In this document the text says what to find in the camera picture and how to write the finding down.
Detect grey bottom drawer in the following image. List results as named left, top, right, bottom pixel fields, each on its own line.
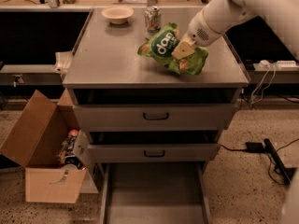
left=99, top=162, right=212, bottom=224

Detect white green soda can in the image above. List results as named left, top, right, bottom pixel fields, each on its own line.
left=144, top=6, right=161, bottom=39

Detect green rice chip bag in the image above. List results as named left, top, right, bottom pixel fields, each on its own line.
left=137, top=23, right=208, bottom=75

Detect open cardboard box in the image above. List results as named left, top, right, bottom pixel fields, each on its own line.
left=1, top=91, right=98, bottom=203

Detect grey top drawer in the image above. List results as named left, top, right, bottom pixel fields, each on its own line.
left=72, top=88, right=239, bottom=132

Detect black power adapter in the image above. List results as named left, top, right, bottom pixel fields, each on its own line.
left=246, top=142, right=264, bottom=153

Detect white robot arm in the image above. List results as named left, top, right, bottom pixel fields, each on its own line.
left=173, top=0, right=299, bottom=58

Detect grey drawer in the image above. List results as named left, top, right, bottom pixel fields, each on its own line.
left=99, top=162, right=212, bottom=224
left=72, top=88, right=239, bottom=132
left=89, top=131, right=220, bottom=163

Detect white paper bowl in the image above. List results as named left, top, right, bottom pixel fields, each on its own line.
left=102, top=6, right=134, bottom=25

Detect items inside cardboard box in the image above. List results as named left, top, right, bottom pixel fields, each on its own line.
left=58, top=129, right=85, bottom=170

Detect grey middle drawer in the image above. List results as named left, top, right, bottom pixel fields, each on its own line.
left=89, top=131, right=220, bottom=163

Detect white power strip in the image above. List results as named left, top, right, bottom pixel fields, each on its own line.
left=276, top=61, right=298, bottom=69

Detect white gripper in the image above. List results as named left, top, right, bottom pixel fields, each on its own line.
left=172, top=10, right=222, bottom=60

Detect grey metal drawer cabinet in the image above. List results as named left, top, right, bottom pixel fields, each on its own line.
left=64, top=7, right=249, bottom=163

